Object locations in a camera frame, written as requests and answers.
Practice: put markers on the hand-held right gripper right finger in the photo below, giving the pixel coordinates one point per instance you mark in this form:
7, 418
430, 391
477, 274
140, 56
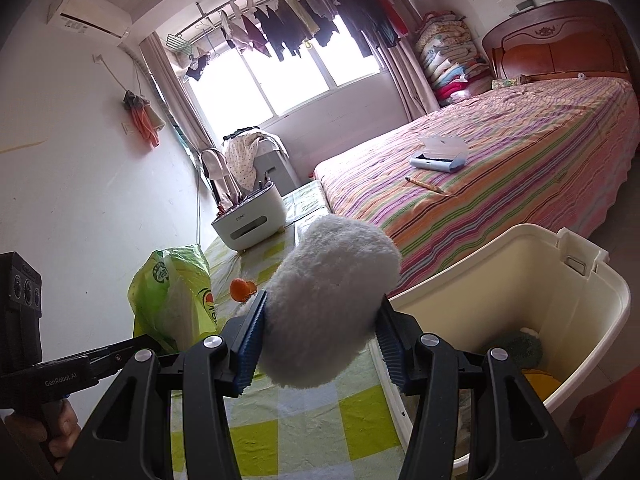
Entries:
390, 340

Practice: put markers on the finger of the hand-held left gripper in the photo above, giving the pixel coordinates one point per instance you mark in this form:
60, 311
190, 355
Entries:
120, 356

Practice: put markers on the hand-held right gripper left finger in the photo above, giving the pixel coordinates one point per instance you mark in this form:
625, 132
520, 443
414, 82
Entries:
252, 340

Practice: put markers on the white plush toy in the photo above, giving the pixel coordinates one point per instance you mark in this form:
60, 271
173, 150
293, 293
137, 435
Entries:
330, 310

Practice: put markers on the green plastic bag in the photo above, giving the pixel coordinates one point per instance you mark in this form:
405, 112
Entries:
170, 300

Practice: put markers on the green plush toy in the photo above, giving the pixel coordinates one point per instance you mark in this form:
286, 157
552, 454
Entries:
515, 350

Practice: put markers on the yellow snack bag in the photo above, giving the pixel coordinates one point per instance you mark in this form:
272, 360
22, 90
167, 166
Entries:
540, 382

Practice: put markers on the cream plastic bin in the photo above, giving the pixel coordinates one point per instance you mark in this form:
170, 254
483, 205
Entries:
590, 310

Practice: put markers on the person's left hand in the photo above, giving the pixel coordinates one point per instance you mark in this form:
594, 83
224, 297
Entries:
65, 425

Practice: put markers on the orange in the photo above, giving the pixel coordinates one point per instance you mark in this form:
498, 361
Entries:
241, 290

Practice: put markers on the white desk organizer box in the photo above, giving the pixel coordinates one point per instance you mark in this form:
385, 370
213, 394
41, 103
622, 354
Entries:
250, 222

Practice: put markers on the bunch of pens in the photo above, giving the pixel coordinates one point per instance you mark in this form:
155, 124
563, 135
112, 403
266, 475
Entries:
260, 182

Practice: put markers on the wooden pencil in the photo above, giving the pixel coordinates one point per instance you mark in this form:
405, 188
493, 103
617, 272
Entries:
427, 185

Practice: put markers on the white appliance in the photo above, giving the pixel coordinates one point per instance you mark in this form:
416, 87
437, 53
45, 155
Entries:
277, 170

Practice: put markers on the beige hanging garment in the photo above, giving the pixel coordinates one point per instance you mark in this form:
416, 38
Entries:
217, 170

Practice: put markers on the dotted cloth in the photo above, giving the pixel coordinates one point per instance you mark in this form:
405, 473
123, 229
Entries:
245, 155

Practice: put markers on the striped bed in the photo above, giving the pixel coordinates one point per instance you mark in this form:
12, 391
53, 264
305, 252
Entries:
500, 185

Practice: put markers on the blue and white case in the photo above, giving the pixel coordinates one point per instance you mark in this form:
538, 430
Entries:
442, 155

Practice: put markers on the red plastic stool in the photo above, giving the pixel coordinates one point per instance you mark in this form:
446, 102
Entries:
610, 410

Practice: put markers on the orange garment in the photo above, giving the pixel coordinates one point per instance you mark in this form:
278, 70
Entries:
145, 120

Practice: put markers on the window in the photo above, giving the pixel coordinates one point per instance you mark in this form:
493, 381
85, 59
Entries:
285, 85

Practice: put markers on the beige curtain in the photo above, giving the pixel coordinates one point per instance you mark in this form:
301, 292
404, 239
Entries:
175, 90
407, 75

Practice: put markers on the floral pillow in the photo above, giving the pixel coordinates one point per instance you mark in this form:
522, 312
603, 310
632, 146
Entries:
510, 83

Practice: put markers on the stack of folded blankets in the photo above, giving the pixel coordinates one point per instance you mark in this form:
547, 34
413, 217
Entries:
450, 60

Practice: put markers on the green clip hanger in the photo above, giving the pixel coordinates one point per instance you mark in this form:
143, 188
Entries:
180, 43

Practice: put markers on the row of hanging clothes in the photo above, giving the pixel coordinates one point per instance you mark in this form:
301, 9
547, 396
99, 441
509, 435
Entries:
320, 15

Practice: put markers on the white air conditioner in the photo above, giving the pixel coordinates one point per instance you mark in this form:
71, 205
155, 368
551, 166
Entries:
90, 10

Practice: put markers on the wooden headboard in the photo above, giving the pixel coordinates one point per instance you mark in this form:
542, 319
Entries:
560, 40

